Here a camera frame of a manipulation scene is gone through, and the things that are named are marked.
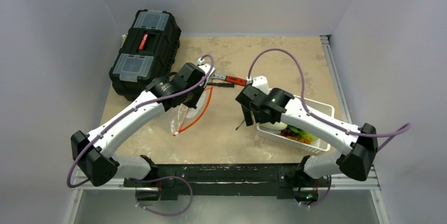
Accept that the dark red grape bunch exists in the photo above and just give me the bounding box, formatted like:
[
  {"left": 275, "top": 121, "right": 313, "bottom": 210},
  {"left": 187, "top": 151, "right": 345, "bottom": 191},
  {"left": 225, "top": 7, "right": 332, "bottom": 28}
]
[{"left": 280, "top": 128, "right": 297, "bottom": 138}]

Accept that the clear orange-zip bag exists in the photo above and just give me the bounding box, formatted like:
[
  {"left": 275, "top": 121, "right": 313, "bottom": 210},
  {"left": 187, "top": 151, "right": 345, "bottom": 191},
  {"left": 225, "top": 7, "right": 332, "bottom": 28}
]
[{"left": 167, "top": 86, "right": 214, "bottom": 136}]

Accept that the white radish with leaves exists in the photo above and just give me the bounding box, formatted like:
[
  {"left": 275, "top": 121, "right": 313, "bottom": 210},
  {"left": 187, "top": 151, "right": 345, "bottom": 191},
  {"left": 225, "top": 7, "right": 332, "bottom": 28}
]
[{"left": 259, "top": 122, "right": 288, "bottom": 131}]

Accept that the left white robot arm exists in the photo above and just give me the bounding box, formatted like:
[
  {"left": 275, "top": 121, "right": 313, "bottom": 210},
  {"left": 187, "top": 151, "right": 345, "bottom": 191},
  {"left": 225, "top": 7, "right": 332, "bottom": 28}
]
[{"left": 71, "top": 63, "right": 215, "bottom": 187}]

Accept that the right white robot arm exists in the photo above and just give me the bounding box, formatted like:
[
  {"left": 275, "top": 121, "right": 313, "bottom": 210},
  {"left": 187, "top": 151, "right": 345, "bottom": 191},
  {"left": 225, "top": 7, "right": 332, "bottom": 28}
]
[{"left": 235, "top": 85, "right": 378, "bottom": 186}]

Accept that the green lettuce leaf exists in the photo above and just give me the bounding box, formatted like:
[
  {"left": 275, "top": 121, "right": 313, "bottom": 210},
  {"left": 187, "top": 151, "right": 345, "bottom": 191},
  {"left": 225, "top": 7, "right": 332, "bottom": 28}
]
[{"left": 288, "top": 126, "right": 318, "bottom": 144}]

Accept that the black plastic toolbox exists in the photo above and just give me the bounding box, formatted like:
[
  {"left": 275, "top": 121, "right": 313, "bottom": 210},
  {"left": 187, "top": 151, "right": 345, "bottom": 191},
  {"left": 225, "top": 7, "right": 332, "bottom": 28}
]
[{"left": 109, "top": 9, "right": 181, "bottom": 102}]

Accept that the white plastic basket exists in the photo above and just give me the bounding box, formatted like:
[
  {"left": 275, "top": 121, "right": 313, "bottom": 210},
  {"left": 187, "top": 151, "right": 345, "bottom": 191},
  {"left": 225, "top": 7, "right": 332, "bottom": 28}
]
[{"left": 256, "top": 95, "right": 340, "bottom": 155}]

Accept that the black yellow-handled screwdriver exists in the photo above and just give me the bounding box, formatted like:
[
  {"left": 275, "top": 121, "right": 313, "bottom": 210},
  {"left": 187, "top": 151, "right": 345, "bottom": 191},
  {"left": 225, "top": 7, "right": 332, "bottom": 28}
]
[{"left": 235, "top": 119, "right": 245, "bottom": 131}]

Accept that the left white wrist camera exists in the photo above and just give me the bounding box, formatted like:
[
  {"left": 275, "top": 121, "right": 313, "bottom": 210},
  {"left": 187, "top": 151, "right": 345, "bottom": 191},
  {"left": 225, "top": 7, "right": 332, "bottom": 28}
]
[{"left": 197, "top": 63, "right": 216, "bottom": 86}]

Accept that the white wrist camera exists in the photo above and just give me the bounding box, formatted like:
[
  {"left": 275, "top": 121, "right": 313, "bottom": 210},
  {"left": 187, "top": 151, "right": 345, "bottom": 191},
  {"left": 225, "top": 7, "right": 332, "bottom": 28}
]
[
  {"left": 197, "top": 63, "right": 216, "bottom": 86},
  {"left": 251, "top": 75, "right": 269, "bottom": 94}
]

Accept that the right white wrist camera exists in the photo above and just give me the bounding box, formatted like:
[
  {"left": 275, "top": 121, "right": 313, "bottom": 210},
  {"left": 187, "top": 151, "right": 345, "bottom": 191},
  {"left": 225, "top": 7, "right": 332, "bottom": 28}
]
[{"left": 251, "top": 75, "right": 269, "bottom": 94}]

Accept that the black T-handle tool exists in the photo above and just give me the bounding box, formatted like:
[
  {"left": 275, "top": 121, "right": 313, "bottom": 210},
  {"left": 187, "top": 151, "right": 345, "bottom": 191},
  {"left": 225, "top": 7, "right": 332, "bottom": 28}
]
[{"left": 207, "top": 82, "right": 235, "bottom": 88}]

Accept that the red-handled adjustable wrench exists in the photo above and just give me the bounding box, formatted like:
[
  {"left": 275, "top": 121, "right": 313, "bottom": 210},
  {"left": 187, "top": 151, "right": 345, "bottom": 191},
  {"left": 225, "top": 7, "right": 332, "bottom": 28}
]
[{"left": 210, "top": 72, "right": 247, "bottom": 86}]

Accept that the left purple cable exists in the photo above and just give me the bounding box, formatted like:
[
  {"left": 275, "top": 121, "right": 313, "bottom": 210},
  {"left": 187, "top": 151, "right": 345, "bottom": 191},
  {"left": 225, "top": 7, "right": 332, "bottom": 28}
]
[{"left": 66, "top": 54, "right": 215, "bottom": 189}]

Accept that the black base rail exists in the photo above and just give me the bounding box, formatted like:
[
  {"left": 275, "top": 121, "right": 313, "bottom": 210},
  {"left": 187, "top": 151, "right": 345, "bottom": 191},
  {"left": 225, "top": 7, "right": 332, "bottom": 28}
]
[{"left": 123, "top": 162, "right": 331, "bottom": 202}]

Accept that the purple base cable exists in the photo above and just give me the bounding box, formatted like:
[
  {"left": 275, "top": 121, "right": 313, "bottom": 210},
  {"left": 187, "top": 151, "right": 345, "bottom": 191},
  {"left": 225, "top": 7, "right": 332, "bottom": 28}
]
[{"left": 135, "top": 176, "right": 194, "bottom": 217}]

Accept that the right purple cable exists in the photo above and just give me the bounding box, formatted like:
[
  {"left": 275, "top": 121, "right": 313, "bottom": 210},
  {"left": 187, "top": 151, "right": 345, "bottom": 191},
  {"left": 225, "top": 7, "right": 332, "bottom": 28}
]
[{"left": 247, "top": 48, "right": 411, "bottom": 152}]

